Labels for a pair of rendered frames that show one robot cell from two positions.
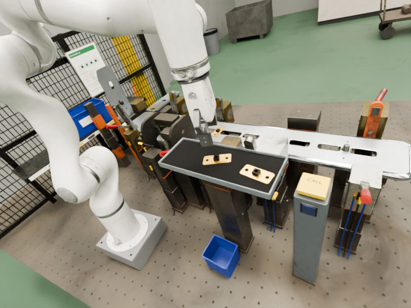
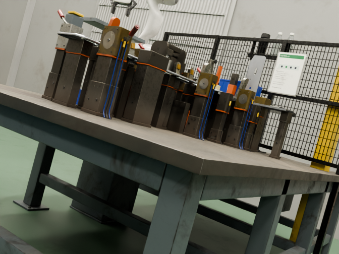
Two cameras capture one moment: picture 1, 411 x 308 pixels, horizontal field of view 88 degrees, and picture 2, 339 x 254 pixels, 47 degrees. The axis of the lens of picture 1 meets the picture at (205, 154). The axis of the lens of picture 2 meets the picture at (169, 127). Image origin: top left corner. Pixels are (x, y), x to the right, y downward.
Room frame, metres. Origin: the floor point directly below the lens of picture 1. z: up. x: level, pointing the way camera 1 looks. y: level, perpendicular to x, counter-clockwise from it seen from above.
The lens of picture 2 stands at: (0.85, -2.24, 0.77)
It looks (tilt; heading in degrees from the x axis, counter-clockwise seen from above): 1 degrees down; 88
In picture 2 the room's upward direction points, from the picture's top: 15 degrees clockwise
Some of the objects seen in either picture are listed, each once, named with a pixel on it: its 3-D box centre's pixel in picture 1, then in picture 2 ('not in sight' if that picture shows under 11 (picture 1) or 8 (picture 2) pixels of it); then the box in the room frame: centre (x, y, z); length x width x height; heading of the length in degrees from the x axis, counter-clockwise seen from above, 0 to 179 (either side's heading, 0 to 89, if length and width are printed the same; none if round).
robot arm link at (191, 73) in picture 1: (190, 68); not in sight; (0.48, -0.03, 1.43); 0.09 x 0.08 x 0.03; 161
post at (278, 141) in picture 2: not in sight; (280, 134); (1.58, 0.09, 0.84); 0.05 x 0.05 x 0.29; 46
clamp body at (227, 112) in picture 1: (230, 129); (202, 106); (1.06, -0.18, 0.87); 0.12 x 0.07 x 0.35; 136
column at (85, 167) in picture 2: not in sight; (113, 168); (0.63, 0.45, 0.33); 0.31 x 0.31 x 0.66; 55
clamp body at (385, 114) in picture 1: (365, 145); (109, 72); (0.61, -0.66, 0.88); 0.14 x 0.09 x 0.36; 136
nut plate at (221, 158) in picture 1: (216, 158); not in sight; (0.48, -0.03, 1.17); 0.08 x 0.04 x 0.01; 71
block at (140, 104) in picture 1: (146, 123); (256, 124); (1.49, 0.35, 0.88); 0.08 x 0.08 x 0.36; 46
